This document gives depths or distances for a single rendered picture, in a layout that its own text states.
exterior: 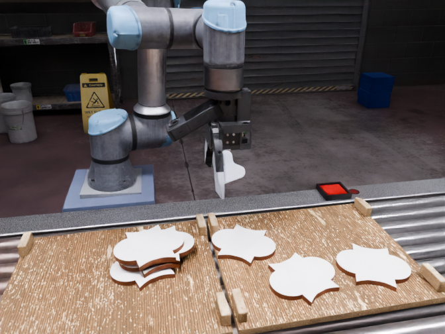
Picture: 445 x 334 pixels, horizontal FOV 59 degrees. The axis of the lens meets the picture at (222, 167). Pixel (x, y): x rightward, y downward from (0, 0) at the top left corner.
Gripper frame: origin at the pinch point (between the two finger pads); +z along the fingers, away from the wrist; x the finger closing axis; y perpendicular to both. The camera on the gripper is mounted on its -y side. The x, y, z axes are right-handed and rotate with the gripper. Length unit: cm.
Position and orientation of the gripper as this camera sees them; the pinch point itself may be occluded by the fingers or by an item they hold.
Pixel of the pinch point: (212, 182)
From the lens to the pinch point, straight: 82.3
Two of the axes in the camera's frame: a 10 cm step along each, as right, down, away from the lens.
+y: 9.8, -0.7, 1.8
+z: -0.1, 9.0, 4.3
